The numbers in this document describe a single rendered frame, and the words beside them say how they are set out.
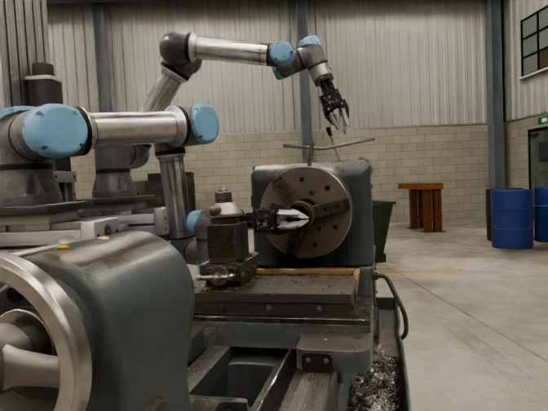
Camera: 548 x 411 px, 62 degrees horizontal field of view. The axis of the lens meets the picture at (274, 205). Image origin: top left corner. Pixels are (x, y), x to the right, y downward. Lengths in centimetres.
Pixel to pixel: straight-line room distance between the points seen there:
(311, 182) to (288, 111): 1020
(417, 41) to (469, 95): 191
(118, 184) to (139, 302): 128
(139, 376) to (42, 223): 82
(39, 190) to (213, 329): 55
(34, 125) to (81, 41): 1154
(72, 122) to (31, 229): 28
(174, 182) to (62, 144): 46
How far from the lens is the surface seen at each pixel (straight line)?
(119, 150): 168
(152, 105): 178
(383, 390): 143
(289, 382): 85
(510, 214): 773
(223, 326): 95
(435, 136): 1249
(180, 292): 46
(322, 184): 153
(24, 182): 122
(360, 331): 90
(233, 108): 1166
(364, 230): 169
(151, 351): 42
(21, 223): 122
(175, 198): 146
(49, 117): 110
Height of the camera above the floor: 119
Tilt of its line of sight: 3 degrees down
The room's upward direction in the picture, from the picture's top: 3 degrees counter-clockwise
